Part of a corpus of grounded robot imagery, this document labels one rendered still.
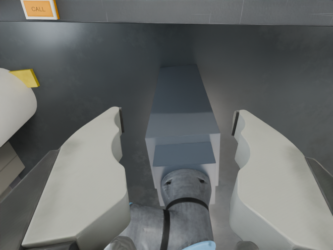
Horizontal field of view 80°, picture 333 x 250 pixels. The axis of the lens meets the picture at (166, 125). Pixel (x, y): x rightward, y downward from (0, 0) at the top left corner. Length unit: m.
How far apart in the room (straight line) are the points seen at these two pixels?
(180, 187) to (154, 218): 0.12
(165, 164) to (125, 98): 0.97
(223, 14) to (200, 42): 0.97
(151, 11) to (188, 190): 0.41
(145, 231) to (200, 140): 0.32
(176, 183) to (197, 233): 0.14
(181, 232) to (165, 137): 0.29
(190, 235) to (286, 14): 0.45
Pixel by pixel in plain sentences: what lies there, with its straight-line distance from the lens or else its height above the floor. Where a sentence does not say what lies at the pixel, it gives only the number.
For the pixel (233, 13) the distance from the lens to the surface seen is 0.38.
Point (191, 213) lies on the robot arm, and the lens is 0.52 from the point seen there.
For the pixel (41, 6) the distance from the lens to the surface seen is 0.42.
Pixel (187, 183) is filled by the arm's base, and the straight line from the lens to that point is 0.56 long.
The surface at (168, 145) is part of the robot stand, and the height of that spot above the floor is 0.81.
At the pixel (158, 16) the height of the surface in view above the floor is 0.95.
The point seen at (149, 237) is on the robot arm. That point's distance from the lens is 0.47.
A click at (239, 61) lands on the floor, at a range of 1.43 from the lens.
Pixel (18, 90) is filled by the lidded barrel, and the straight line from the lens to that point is 1.65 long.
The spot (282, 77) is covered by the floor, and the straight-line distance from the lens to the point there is 1.57.
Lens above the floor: 1.32
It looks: 58 degrees down
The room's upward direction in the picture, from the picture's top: 176 degrees counter-clockwise
